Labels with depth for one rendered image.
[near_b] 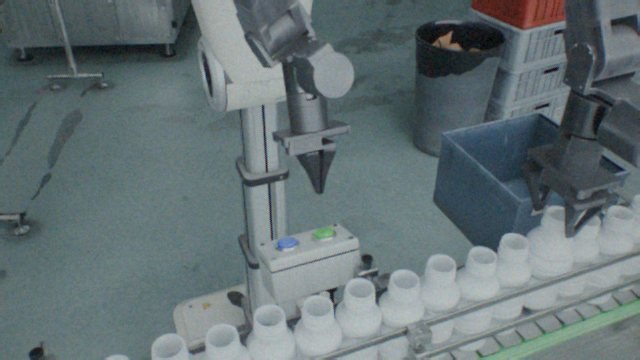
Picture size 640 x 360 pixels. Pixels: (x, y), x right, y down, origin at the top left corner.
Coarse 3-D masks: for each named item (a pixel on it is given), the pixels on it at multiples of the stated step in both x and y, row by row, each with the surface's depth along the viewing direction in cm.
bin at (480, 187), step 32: (480, 128) 148; (512, 128) 152; (544, 128) 153; (448, 160) 144; (480, 160) 154; (512, 160) 159; (608, 160) 135; (448, 192) 147; (480, 192) 134; (512, 192) 159; (480, 224) 137; (512, 224) 125
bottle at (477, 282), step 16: (480, 256) 77; (496, 256) 75; (464, 272) 77; (480, 272) 75; (464, 288) 76; (480, 288) 76; (496, 288) 76; (464, 304) 77; (464, 320) 79; (480, 320) 78; (464, 336) 80
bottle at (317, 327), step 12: (312, 300) 70; (324, 300) 69; (312, 312) 71; (324, 312) 71; (300, 324) 70; (312, 324) 68; (324, 324) 68; (336, 324) 71; (300, 336) 69; (312, 336) 68; (324, 336) 68; (336, 336) 69; (300, 348) 69; (312, 348) 68; (324, 348) 68; (336, 348) 70
